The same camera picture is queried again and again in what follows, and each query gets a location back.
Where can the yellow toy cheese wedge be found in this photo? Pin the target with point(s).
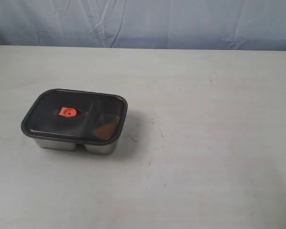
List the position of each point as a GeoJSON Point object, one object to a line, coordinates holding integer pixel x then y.
{"type": "Point", "coordinates": [106, 131]}

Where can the stainless steel lunch box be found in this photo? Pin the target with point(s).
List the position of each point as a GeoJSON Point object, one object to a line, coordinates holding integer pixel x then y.
{"type": "Point", "coordinates": [68, 146]}

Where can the dark transparent box lid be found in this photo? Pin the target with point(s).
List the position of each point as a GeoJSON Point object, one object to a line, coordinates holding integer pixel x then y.
{"type": "Point", "coordinates": [71, 116]}

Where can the grey-blue backdrop cloth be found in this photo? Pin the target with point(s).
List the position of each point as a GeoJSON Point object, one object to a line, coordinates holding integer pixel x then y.
{"type": "Point", "coordinates": [151, 24]}

